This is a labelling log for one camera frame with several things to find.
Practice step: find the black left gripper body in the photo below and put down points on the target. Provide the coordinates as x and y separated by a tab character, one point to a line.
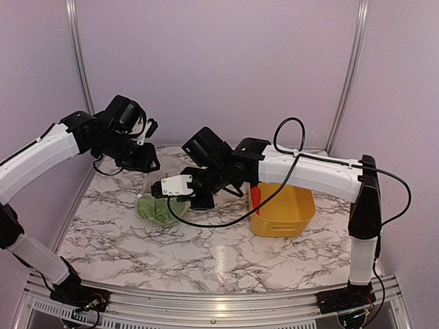
116	147

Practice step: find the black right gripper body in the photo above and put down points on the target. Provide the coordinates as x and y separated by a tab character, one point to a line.
212	178

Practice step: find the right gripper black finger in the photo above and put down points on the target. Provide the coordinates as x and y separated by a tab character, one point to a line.
236	191
202	202

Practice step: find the orange carrot toy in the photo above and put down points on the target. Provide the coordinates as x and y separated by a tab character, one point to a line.
255	197

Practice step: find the green apple toy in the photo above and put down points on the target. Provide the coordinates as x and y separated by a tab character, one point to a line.
156	211

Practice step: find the clear zip top bag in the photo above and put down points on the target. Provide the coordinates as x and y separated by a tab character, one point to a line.
172	160

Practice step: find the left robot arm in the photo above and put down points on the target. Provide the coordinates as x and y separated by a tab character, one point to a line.
56	145

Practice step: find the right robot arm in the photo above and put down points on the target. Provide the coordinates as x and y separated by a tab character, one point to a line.
257	161

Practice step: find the yellow plastic basket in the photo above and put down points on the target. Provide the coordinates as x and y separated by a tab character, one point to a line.
286	215

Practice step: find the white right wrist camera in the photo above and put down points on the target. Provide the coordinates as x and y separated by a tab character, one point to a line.
174	186

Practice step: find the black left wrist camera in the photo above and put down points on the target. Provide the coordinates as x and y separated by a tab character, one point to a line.
128	118

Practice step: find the left aluminium frame post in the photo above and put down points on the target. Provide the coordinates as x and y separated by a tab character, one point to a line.
74	31

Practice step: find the aluminium frame post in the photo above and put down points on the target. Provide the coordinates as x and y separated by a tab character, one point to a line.
74	31
353	65

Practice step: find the right aluminium frame post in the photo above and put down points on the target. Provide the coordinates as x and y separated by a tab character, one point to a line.
353	65

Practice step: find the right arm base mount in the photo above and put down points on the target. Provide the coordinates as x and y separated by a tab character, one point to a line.
345	298

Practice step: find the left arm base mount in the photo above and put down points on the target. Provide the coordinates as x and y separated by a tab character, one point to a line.
84	298

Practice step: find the aluminium front rail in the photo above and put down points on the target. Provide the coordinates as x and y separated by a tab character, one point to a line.
142	308

